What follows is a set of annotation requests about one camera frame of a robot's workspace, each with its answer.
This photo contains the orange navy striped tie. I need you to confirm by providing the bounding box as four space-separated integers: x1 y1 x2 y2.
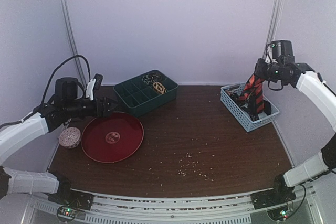
240 74 265 121

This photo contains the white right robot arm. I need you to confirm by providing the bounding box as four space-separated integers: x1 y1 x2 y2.
250 40 335 209

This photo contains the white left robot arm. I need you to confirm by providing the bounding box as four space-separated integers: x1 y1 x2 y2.
1 74 118 205

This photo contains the dark green divided organizer box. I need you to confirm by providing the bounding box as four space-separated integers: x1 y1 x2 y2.
113 70 179 117

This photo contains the red round tray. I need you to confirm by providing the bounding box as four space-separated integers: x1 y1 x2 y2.
81 112 144 164

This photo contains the black white rolled tie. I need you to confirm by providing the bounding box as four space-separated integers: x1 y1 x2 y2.
141 72 162 86

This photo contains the tan patterned rolled tie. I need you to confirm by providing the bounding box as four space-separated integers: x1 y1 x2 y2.
153 82 166 94

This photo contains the light blue perforated basket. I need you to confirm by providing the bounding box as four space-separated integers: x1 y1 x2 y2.
220 82 280 133

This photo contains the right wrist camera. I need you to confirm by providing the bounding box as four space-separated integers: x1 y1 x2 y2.
264 44 273 63

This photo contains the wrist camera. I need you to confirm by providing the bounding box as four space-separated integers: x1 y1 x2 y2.
85 73 103 101
264 44 273 63

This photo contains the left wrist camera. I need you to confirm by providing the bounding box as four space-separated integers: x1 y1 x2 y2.
85 73 103 101

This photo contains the right aluminium frame post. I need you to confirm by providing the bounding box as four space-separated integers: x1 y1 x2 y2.
266 0 284 44

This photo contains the aluminium frame post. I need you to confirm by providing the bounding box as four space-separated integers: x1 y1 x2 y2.
266 0 284 44
60 0 88 85

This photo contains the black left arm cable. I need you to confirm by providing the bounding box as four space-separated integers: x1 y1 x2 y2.
41 55 91 104

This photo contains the left aluminium frame post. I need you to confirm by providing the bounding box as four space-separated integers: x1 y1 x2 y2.
60 0 88 85

